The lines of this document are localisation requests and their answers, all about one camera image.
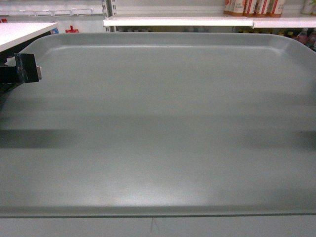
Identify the grey-silver plastic tray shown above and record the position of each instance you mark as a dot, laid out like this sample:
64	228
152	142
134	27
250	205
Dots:
161	124

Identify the white top shelf board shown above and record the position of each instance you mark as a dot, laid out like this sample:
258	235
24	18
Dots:
177	20

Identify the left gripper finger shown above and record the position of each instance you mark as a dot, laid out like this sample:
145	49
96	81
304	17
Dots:
25	70

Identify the white checkout counter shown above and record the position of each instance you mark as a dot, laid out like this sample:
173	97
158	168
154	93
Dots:
12	34

